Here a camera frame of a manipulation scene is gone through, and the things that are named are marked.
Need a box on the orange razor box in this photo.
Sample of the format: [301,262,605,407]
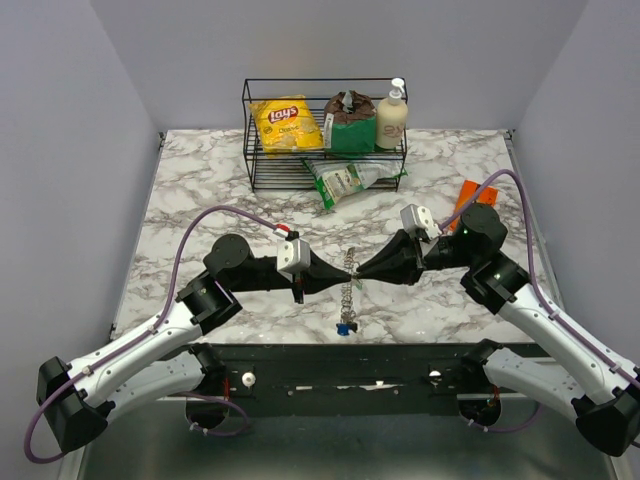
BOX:
[454,180,499,212]

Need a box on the blue key tag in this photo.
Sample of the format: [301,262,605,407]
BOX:
[336,323,350,336]

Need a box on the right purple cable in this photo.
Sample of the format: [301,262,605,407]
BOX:
[437,168,640,433]

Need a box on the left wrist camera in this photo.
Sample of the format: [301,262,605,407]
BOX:
[276,238,311,275]

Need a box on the black wire rack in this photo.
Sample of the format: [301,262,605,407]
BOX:
[241,77,408,191]

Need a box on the yellow Lays chips bag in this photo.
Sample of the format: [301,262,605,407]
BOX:
[249,95,324,156]

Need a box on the silver keyring disc with rings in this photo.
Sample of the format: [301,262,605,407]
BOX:
[340,247,356,324]

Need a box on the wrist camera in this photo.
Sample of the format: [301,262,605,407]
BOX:
[400,204,442,242]
[276,238,311,275]

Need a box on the cream lotion pump bottle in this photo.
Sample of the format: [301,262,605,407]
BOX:
[376,77,408,150]

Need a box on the green white snack bag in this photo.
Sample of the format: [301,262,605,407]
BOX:
[302,159,407,210]

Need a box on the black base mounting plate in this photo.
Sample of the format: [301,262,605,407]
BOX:
[189,344,499,418]

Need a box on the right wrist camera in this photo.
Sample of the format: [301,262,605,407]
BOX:
[400,204,442,242]

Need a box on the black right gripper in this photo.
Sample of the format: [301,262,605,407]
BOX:
[356,226,477,285]

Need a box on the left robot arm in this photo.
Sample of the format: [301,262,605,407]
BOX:
[35,233,351,455]

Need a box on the green brown paper bag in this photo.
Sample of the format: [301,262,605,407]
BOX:
[323,90,376,157]

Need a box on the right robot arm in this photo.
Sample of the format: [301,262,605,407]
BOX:
[356,203,639,457]

